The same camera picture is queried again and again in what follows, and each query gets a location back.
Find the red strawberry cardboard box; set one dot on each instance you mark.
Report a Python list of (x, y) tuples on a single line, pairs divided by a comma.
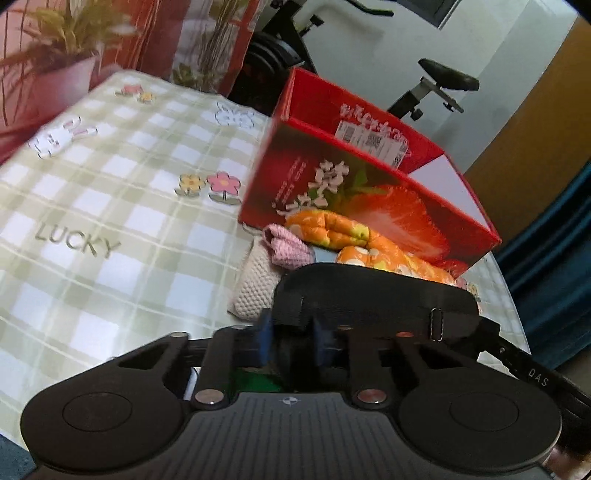
[(328, 149)]

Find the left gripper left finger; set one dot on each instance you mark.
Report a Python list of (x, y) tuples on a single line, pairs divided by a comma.
[(233, 361)]

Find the black exercise bike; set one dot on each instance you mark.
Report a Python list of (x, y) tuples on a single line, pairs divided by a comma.
[(340, 58)]

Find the wooden door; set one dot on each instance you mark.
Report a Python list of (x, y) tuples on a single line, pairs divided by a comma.
[(543, 146)]

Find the black sleep eye mask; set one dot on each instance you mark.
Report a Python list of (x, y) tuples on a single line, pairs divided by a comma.
[(337, 295)]

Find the dark window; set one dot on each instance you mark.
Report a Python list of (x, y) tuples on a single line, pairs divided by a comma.
[(435, 12)]

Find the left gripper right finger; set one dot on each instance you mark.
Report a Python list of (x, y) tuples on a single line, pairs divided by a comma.
[(347, 361)]

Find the blue curtain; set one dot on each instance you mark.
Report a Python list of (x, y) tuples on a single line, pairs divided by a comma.
[(547, 270)]

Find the pink knitted cloth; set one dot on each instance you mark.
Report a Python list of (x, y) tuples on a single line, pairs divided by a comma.
[(287, 251)]

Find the cream knitted cloth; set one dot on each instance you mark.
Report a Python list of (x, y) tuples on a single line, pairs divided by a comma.
[(256, 281)]

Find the orange floral quilted cloth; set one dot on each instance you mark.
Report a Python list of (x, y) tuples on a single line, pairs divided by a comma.
[(359, 245)]

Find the red printed backdrop curtain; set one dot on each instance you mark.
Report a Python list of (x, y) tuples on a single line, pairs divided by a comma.
[(54, 52)]

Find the green plaid tablecloth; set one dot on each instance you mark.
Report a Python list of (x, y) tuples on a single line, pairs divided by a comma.
[(119, 225)]

